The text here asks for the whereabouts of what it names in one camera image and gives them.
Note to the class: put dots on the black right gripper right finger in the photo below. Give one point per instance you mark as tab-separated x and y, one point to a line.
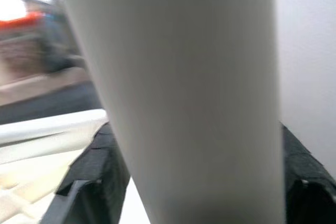
307	195

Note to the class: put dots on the white plastic table leg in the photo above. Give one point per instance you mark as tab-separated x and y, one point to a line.
183	90

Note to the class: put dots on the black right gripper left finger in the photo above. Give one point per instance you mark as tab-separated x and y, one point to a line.
89	182

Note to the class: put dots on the beige cloth covered bench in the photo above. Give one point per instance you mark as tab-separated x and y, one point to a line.
39	83

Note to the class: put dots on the black plastic bag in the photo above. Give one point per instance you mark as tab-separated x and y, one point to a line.
56	51

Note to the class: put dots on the black tablecloth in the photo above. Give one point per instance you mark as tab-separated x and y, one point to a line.
52	99

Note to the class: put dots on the white plastic table top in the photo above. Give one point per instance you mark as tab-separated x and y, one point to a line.
31	155

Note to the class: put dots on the clear box with orange lid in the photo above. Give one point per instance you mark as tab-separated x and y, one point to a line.
21	22

